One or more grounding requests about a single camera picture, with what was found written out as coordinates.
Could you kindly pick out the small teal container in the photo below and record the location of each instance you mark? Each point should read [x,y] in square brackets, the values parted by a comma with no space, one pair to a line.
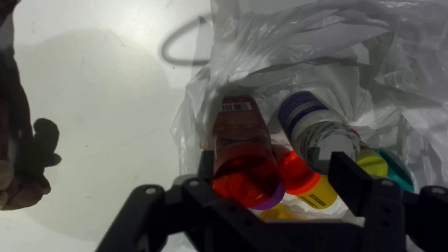
[396,169]

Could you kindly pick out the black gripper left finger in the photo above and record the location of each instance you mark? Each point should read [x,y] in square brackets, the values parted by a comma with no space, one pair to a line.
[186,218]

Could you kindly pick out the red-lid spice jar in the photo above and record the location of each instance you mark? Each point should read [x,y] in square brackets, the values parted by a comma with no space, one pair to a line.
[242,154]

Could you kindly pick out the white plastic bag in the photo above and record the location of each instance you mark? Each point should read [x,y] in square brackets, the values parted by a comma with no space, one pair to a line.
[302,50]

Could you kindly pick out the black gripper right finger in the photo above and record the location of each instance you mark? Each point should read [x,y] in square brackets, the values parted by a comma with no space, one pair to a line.
[396,218]

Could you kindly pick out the orange-lid yellow container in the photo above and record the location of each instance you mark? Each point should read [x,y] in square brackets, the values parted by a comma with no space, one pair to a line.
[302,179]

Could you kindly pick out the brown deer plush toy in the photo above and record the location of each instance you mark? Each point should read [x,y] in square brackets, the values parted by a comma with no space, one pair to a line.
[18,154]

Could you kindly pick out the small purple container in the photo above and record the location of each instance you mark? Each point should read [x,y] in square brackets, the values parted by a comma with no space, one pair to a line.
[274,197]

